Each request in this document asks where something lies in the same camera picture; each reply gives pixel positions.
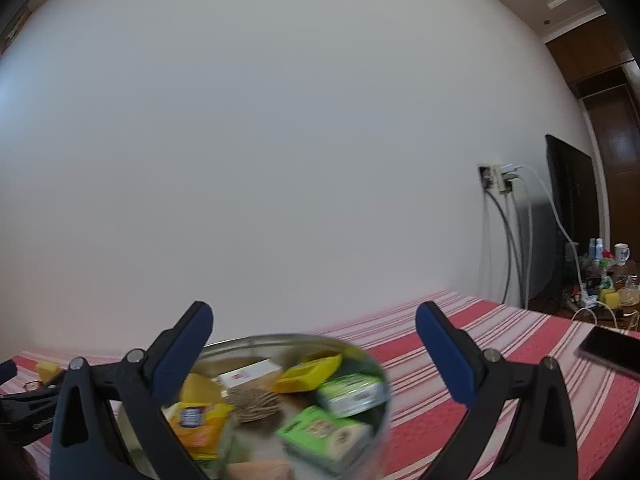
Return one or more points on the blue capped bottle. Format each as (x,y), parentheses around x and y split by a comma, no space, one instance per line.
(592,249)

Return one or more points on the green spray bottle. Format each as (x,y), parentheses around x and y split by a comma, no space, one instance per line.
(606,266)

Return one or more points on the white and green tissue pack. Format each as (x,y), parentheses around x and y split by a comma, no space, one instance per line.
(350,394)

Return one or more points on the white charger plug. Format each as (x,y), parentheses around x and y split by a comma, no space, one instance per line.
(513,169)

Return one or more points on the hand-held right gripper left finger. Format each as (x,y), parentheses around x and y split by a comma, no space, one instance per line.
(185,355)

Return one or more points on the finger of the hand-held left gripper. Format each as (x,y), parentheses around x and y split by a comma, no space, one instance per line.
(6,370)
(30,402)

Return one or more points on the yellow sponge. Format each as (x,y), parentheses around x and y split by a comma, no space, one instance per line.
(200,389)
(47,370)

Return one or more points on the wall socket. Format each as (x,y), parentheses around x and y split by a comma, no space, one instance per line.
(492,176)

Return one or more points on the white box with cork base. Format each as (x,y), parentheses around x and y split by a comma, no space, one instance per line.
(250,374)

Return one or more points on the wooden wardrobe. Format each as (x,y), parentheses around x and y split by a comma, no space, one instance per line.
(610,110)

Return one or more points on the large yellow snack packet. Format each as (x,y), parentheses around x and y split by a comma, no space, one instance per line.
(200,430)

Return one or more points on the black smartphone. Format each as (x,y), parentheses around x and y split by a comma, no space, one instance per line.
(612,352)

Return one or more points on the round metal tin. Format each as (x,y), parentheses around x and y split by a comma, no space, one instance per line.
(280,340)

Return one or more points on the black monitor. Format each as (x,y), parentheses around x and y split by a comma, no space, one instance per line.
(575,200)

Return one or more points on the small yellow snack packet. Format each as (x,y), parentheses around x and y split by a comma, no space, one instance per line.
(307,375)

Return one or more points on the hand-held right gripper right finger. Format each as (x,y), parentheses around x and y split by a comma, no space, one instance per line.
(445,352)

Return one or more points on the glass jar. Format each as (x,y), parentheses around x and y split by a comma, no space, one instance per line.
(631,292)

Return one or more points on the red striped tablecloth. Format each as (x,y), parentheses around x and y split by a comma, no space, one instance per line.
(415,425)

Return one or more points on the white power strip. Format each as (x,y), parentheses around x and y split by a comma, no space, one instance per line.
(585,301)

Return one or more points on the white mug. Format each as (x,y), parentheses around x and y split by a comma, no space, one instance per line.
(621,254)

